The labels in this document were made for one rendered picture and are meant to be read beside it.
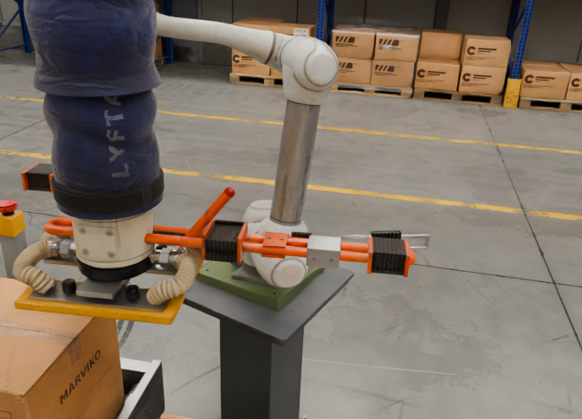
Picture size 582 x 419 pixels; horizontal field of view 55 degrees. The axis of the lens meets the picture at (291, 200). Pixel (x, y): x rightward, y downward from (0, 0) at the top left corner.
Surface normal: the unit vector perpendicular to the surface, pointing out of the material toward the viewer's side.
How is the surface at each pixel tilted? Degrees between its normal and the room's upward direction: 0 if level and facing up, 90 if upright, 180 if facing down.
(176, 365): 0
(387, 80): 90
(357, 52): 90
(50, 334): 0
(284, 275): 93
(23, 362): 0
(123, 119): 79
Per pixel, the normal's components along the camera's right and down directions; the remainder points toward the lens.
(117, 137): 0.44, 0.65
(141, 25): 0.87, 0.07
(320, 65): 0.29, 0.25
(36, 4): -0.47, 0.06
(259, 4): -0.21, 0.39
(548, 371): 0.04, -0.91
